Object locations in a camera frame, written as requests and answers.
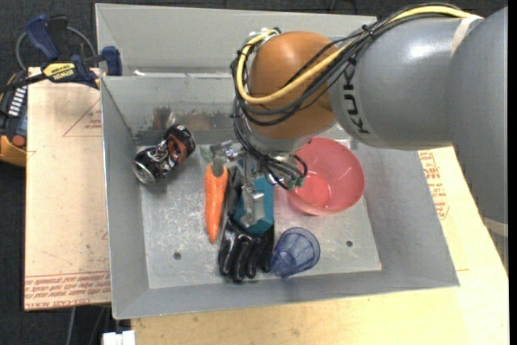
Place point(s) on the grey metal bin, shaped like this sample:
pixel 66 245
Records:
pixel 169 222

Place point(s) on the clear blue plastic cup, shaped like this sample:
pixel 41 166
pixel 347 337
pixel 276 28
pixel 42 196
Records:
pixel 297 252

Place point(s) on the teal block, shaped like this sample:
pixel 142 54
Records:
pixel 264 210

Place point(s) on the crushed black drink can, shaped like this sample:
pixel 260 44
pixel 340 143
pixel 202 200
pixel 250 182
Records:
pixel 165 157

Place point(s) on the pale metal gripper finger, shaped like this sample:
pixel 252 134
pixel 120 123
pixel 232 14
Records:
pixel 219 163
pixel 253 210

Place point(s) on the orange toy carrot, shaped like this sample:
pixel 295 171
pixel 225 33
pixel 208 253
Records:
pixel 214 202

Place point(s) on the pink plastic bowl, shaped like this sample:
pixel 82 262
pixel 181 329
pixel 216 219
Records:
pixel 335 177

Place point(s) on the brown cardboard board red print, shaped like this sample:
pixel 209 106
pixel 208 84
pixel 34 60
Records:
pixel 64 194

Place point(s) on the black glove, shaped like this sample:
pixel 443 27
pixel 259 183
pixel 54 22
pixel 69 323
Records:
pixel 242 254

